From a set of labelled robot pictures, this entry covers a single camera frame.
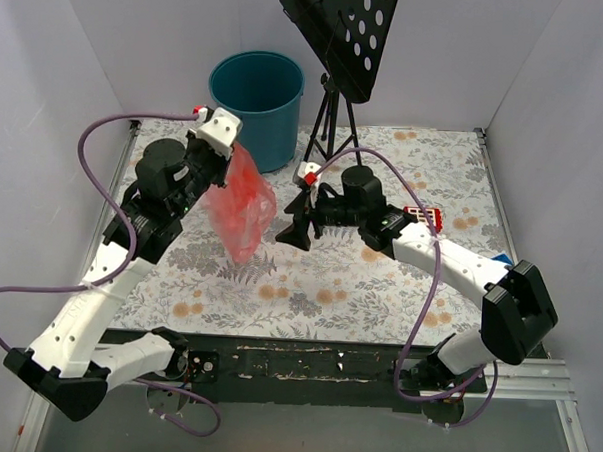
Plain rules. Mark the teal plastic trash bin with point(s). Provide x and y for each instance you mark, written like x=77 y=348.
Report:
x=263 y=89

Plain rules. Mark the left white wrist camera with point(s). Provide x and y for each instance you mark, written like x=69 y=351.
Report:
x=220 y=132

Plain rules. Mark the black perforated music stand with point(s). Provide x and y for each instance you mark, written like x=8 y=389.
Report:
x=348 y=38

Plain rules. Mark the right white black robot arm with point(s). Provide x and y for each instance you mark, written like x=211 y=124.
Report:
x=517 y=312

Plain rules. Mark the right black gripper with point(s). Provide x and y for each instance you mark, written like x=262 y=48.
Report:
x=311 y=211

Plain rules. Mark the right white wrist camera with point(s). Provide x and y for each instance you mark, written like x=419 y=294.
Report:
x=306 y=174

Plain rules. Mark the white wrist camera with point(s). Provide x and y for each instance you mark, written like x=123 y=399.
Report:
x=220 y=132
x=306 y=174

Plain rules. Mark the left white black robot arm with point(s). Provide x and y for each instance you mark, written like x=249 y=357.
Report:
x=63 y=365

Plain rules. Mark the floral patterned table mat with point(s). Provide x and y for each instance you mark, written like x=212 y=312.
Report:
x=340 y=290

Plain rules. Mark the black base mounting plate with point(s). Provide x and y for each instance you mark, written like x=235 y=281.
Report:
x=236 y=369

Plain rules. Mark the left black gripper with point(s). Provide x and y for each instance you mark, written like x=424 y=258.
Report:
x=214 y=164

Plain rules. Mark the red toy calculator block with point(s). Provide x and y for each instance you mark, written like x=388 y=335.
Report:
x=427 y=215

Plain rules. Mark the red plastic trash bag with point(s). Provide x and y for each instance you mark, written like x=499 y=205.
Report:
x=242 y=211

